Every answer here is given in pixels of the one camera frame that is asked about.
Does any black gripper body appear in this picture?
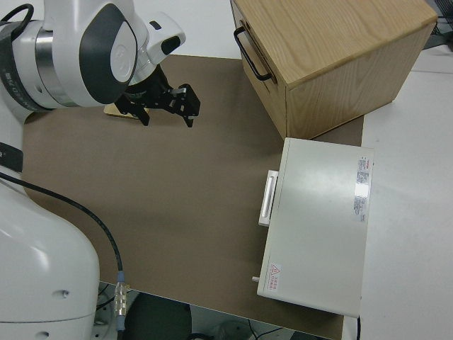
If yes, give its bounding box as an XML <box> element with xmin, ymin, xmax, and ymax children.
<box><xmin>123</xmin><ymin>67</ymin><xmax>180</xmax><ymax>111</ymax></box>

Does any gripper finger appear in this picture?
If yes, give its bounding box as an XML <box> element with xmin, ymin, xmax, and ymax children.
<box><xmin>169</xmin><ymin>84</ymin><xmax>201</xmax><ymax>129</ymax></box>
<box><xmin>118</xmin><ymin>92</ymin><xmax>151</xmax><ymax>127</ymax></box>

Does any wooden mug rack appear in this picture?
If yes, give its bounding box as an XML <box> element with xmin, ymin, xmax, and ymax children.
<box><xmin>103</xmin><ymin>103</ymin><xmax>150</xmax><ymax>123</ymax></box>

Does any brown table mat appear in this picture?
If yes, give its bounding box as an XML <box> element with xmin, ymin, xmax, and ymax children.
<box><xmin>20</xmin><ymin>55</ymin><xmax>366</xmax><ymax>340</ymax></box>

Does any light wooden box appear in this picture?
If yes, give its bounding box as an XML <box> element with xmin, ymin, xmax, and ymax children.
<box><xmin>229</xmin><ymin>0</ymin><xmax>438</xmax><ymax>141</ymax></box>

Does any white toaster oven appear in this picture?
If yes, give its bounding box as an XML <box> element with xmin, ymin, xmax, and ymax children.
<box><xmin>250</xmin><ymin>137</ymin><xmax>376</xmax><ymax>318</ymax></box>

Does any black box handle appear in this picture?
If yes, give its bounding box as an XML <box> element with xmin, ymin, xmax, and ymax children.
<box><xmin>233</xmin><ymin>27</ymin><xmax>278</xmax><ymax>84</ymax></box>

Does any black arm base cable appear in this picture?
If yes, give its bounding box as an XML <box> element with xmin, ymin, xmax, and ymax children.
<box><xmin>0</xmin><ymin>171</ymin><xmax>131</xmax><ymax>333</ymax></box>

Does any white oven door handle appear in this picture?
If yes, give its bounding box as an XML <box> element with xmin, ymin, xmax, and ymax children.
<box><xmin>258</xmin><ymin>170</ymin><xmax>281</xmax><ymax>227</ymax></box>

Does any black arm upper cable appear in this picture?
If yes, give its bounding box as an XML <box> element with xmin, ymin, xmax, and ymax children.
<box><xmin>0</xmin><ymin>3</ymin><xmax>32</xmax><ymax>33</ymax></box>

